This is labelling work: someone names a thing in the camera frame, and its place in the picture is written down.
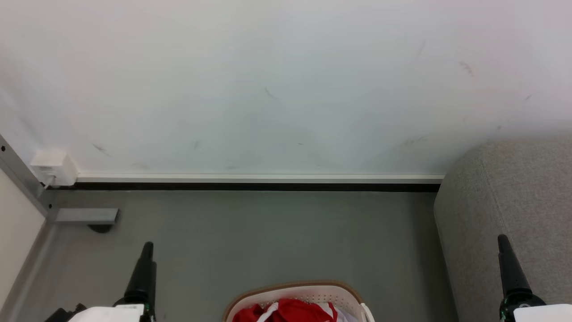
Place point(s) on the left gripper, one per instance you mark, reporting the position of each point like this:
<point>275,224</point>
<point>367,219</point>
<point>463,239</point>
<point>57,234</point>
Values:
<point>109,314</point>

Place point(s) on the beige panel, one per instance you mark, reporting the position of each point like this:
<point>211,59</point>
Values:
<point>18,232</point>

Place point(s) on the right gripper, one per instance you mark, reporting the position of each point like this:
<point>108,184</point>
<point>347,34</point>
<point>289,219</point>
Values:
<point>543,314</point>

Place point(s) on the grey fabric sofa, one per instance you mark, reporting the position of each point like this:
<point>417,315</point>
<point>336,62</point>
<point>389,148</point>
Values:
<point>505,201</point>

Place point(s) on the white laundry basket brown rim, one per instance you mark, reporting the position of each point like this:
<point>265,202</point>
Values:
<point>308,293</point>

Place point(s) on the white wall socket box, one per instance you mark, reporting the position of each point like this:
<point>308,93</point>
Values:
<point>52,167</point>

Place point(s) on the grey metal foot bar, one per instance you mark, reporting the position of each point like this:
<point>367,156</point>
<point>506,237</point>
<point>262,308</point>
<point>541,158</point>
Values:
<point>86,216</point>

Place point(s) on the white baseboard strip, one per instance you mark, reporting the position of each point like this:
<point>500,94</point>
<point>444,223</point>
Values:
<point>259,178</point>

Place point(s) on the black caster wheel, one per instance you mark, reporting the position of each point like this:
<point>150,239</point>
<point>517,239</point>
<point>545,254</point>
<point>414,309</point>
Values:
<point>101,228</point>

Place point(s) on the grey metal frame post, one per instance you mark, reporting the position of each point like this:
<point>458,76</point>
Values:
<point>20,176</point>

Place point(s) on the red garment with white trim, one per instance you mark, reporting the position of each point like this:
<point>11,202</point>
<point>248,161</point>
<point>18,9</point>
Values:
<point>292,311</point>

